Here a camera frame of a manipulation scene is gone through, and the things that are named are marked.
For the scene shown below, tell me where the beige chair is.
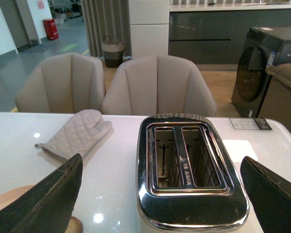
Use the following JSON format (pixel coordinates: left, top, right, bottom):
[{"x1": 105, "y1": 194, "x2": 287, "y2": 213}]
[
  {"x1": 15, "y1": 53, "x2": 106, "y2": 114},
  {"x1": 102, "y1": 55, "x2": 217, "y2": 117}
]

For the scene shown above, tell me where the beige chair right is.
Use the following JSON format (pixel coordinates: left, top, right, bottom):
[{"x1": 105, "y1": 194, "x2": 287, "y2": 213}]
[{"x1": 102, "y1": 55, "x2": 217, "y2": 117}]

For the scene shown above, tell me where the beige curtain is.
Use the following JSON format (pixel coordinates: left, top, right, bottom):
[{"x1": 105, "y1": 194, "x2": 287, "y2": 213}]
[{"x1": 81, "y1": 0, "x2": 131, "y2": 57}]

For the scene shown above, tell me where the woven laundry basket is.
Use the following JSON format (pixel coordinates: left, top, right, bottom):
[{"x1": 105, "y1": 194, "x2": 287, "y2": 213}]
[{"x1": 101, "y1": 35, "x2": 125, "y2": 68}]

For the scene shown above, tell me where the black white label card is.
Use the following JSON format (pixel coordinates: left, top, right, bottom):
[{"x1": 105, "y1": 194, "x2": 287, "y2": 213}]
[{"x1": 230, "y1": 118, "x2": 272, "y2": 130}]

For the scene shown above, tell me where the beige cushioned seat edge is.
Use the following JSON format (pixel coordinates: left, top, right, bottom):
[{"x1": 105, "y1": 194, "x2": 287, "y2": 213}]
[{"x1": 266, "y1": 63, "x2": 291, "y2": 88}]

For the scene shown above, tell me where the grey kitchen counter cabinet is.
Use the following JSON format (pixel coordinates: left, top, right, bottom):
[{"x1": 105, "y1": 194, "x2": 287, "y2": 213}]
[{"x1": 168, "y1": 0, "x2": 291, "y2": 67}]

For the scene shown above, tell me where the beige chair left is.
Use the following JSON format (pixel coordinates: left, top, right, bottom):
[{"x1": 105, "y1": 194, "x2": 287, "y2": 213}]
[{"x1": 15, "y1": 53, "x2": 106, "y2": 114}]

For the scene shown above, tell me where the grey quilted oven mitt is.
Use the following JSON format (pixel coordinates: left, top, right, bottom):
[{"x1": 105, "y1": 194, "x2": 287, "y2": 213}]
[{"x1": 35, "y1": 109, "x2": 112, "y2": 160}]

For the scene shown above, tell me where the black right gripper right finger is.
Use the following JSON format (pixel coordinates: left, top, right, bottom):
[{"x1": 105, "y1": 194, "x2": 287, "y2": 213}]
[{"x1": 240, "y1": 156, "x2": 291, "y2": 233}]

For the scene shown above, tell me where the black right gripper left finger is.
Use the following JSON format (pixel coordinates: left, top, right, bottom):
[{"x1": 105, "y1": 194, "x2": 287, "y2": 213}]
[{"x1": 0, "y1": 153, "x2": 83, "y2": 233}]

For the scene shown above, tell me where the red bin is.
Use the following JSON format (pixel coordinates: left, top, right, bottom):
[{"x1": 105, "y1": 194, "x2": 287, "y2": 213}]
[{"x1": 43, "y1": 18, "x2": 59, "y2": 40}]

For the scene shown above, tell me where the silver white two-slot toaster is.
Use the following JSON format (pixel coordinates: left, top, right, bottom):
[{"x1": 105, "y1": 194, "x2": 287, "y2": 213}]
[{"x1": 136, "y1": 114, "x2": 249, "y2": 233}]

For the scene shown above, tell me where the dark grey washing machine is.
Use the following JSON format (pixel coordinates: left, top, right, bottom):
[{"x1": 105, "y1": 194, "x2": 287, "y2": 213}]
[{"x1": 231, "y1": 27, "x2": 291, "y2": 118}]

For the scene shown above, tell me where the bread slice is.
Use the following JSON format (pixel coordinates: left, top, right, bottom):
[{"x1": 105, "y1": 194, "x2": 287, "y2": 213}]
[{"x1": 65, "y1": 216, "x2": 83, "y2": 233}]

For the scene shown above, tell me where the beige round plate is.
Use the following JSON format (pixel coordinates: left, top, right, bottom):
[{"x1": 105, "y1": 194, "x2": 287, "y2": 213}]
[{"x1": 0, "y1": 185, "x2": 34, "y2": 210}]

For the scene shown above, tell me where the white pillar cabinet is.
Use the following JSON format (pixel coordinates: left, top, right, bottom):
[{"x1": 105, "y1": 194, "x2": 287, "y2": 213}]
[{"x1": 129, "y1": 0, "x2": 170, "y2": 59}]

